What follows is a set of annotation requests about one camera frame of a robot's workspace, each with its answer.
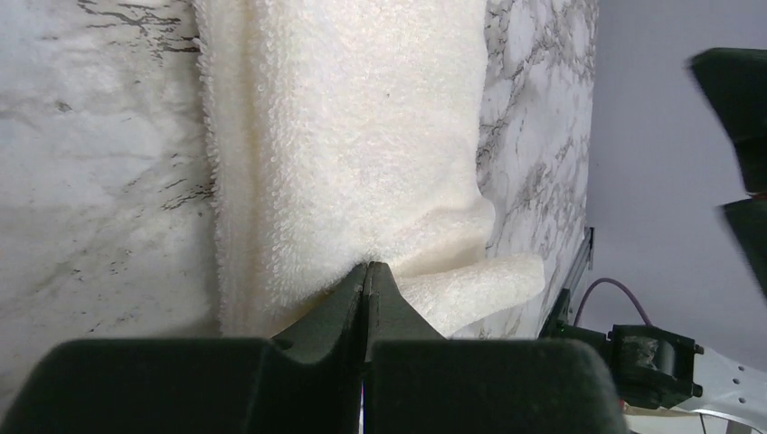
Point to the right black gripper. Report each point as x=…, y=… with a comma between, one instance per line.
x=733, y=81

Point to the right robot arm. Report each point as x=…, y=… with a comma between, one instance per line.
x=652, y=368

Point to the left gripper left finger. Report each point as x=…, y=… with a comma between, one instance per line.
x=304, y=380

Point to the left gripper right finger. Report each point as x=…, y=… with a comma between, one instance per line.
x=417, y=381

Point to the white towel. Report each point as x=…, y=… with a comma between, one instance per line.
x=346, y=132

